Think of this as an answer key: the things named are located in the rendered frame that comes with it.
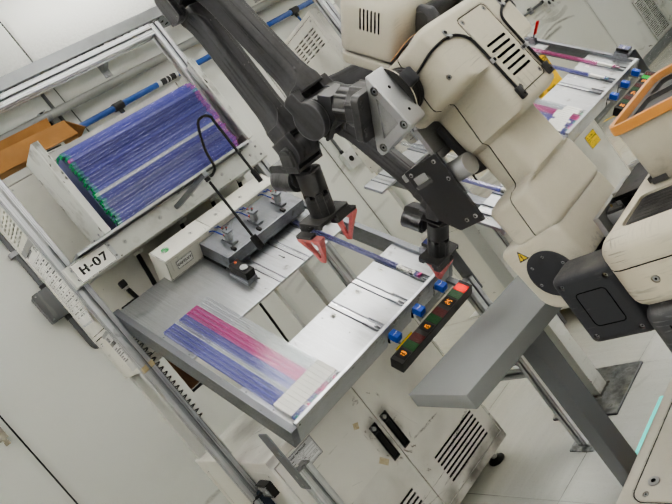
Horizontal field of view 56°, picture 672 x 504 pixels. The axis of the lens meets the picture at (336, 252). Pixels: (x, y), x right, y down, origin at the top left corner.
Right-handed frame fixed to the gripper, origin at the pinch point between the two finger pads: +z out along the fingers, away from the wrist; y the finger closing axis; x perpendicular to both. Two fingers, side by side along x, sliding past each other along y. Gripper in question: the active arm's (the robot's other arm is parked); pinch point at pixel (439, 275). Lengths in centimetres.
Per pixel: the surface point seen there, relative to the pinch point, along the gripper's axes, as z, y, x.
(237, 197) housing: -4, 7, -74
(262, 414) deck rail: 3, 60, -11
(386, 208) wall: 139, -157, -146
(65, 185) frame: -29, 50, -92
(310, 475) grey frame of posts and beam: 12, 62, 4
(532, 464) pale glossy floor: 69, -2, 32
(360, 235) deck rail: 6.2, -7.7, -34.5
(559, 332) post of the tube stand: 42, -35, 23
